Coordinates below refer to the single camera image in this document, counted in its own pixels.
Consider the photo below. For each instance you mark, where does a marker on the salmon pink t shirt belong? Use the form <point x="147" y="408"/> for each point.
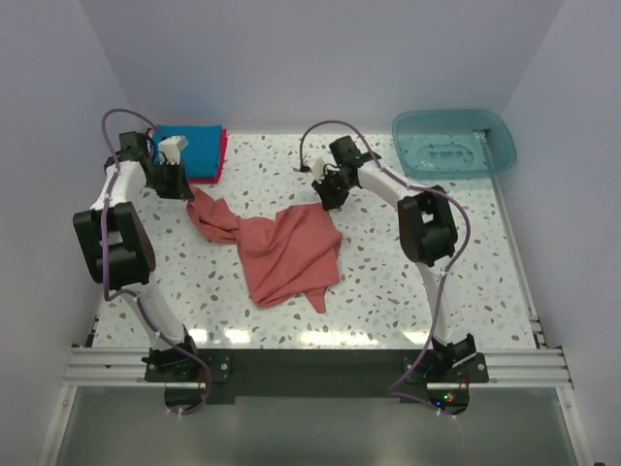
<point x="294" y="253"/>

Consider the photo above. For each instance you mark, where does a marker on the aluminium frame rail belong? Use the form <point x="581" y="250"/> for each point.
<point x="540" y="367"/>

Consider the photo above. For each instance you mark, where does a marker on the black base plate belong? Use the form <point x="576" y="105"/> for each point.
<point x="222" y="376"/>

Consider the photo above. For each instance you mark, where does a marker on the folded red t shirt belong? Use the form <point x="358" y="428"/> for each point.
<point x="220" y="160"/>

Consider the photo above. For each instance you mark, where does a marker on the folded blue t shirt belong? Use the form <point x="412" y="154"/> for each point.
<point x="204" y="150"/>

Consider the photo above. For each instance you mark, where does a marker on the teal plastic basin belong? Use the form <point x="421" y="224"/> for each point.
<point x="455" y="144"/>

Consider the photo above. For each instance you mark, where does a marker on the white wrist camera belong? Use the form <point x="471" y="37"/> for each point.
<point x="171" y="148"/>
<point x="317" y="167"/>

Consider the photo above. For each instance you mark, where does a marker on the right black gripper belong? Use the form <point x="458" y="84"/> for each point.
<point x="330" y="201"/>

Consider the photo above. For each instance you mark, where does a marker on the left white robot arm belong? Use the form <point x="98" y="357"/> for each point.
<point x="116" y="248"/>

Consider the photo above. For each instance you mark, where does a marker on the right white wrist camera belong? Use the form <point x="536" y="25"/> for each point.
<point x="317" y="167"/>

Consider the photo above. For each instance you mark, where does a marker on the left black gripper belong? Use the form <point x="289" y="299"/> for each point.
<point x="180" y="187"/>

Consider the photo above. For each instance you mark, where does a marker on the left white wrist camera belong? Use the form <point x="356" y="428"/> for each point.
<point x="171" y="148"/>

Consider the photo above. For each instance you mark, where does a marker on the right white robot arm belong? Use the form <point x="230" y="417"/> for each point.
<point x="427" y="234"/>

